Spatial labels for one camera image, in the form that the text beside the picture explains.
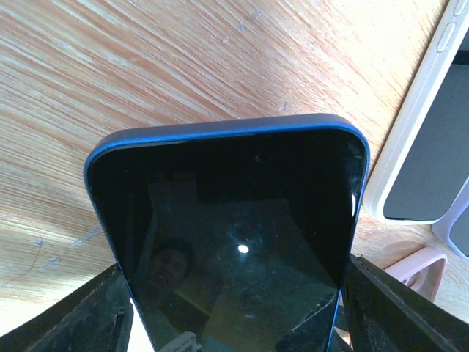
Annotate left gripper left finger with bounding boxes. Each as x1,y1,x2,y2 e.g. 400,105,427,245
1,265,133,352

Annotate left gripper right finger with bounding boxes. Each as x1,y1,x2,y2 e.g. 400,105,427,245
342,255,468,351

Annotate pink phone case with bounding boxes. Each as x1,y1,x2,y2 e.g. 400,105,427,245
384,247,448,303

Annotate lavender phone case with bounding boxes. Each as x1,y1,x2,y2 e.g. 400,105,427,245
432,199,468,260

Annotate black phone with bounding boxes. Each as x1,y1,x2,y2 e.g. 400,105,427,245
84,114,369,351

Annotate blue phone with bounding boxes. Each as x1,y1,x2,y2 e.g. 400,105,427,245
383,36,468,221

